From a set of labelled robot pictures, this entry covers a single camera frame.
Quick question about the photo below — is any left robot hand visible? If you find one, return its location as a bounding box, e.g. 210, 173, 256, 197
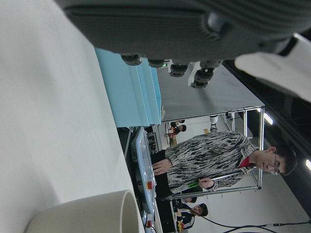
53, 0, 311, 102

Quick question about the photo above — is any beige thick-walled cup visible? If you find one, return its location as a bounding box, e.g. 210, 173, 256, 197
25, 190, 146, 233

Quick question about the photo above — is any grey partition panel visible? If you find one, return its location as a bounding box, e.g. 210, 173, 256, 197
156, 64, 265, 122

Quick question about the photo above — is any light blue plastic bin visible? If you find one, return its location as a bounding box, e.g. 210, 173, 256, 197
94, 47, 163, 128

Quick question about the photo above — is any seated person at far desk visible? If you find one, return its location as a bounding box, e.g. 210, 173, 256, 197
170, 120, 188, 136

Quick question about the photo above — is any grey-blue robot teach pendant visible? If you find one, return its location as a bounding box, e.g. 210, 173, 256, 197
143, 211, 160, 233
131, 126, 158, 219

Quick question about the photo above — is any person in patterned sweater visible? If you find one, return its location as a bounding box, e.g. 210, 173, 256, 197
152, 131, 297, 195

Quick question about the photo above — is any seated person in dark jacket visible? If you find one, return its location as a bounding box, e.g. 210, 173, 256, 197
174, 202, 209, 230

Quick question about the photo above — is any aluminium cage frame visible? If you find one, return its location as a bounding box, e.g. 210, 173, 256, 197
160, 105, 266, 197

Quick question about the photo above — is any black hanging cable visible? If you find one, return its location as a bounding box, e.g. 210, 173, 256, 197
201, 216, 311, 233

